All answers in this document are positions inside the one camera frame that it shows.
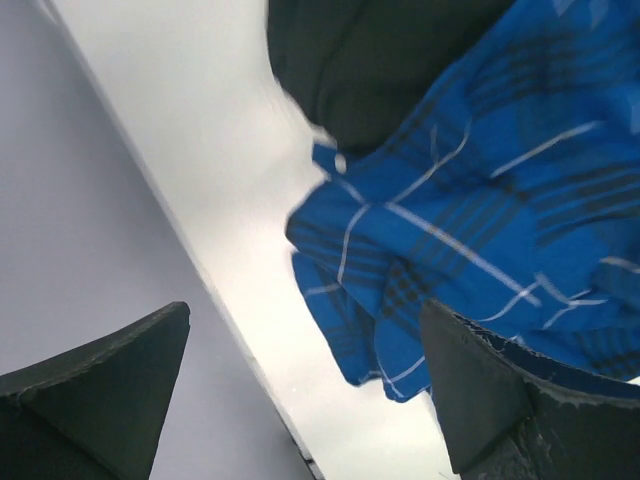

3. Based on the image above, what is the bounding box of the black garment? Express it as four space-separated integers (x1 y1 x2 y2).
266 0 511 157

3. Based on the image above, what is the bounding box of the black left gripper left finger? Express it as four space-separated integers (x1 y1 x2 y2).
1 302 190 479

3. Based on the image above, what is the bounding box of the blue plaid shirt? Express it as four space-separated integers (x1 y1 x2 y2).
286 1 639 402

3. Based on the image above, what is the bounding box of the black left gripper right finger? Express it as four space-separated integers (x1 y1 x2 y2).
420 301 639 480

